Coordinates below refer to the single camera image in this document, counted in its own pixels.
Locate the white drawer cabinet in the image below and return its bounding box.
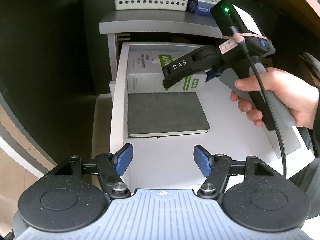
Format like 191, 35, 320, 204
99, 10, 222, 152

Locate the right hand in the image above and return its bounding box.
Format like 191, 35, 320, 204
231, 68, 319, 129

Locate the blue white glove box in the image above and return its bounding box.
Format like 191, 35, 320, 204
187, 0, 221, 17

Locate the grey notebook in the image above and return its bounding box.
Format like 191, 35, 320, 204
127, 92, 210, 138

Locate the white green AFK box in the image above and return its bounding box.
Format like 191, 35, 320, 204
127, 51, 207, 94

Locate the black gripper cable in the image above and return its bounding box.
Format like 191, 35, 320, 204
231, 26, 288, 179

